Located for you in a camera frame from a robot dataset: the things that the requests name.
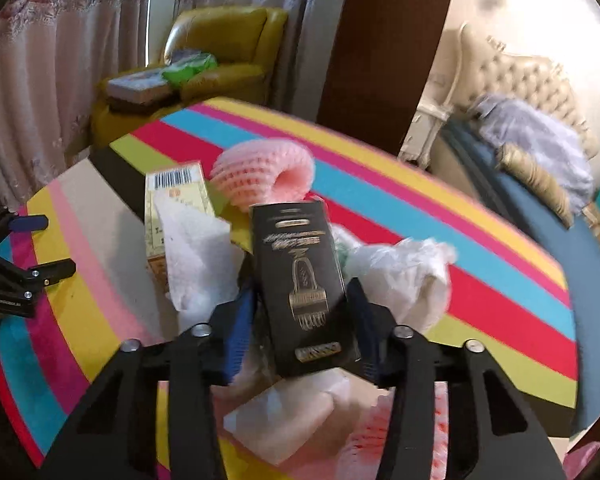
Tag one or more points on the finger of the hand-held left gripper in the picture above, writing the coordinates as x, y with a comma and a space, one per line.
30, 223
52, 272

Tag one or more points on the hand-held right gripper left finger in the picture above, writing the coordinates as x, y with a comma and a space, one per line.
240, 330

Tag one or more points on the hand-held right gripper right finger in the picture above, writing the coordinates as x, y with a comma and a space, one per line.
369, 325

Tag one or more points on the black cardboard box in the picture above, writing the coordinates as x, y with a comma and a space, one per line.
300, 285

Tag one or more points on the yellow cardboard box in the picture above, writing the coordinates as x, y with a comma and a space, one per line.
180, 185

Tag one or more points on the bin with pink bag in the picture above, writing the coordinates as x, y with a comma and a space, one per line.
587, 462

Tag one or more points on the white crumpled plastic bag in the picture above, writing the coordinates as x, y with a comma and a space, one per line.
405, 275

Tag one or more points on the white crumpled tissue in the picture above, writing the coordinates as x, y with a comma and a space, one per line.
200, 255

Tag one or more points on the white foam block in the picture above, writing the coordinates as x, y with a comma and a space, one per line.
285, 420

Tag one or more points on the orange and pink foam net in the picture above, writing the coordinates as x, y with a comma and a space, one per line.
370, 440

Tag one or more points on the pale pink foam net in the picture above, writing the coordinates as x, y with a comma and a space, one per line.
260, 175

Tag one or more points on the blue mattress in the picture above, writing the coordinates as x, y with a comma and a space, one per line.
520, 260

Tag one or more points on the flat cardboard box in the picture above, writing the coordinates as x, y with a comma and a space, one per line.
137, 85

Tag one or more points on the white nightstand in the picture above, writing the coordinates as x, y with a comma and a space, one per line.
420, 130

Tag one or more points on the striped beige pillow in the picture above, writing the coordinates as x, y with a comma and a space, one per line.
535, 180

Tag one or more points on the green packet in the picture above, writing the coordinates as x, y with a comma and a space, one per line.
190, 67

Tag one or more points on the yellow leather armchair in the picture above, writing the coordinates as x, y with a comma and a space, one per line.
220, 30

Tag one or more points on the brown wooden door frame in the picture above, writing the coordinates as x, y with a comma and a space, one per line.
380, 60

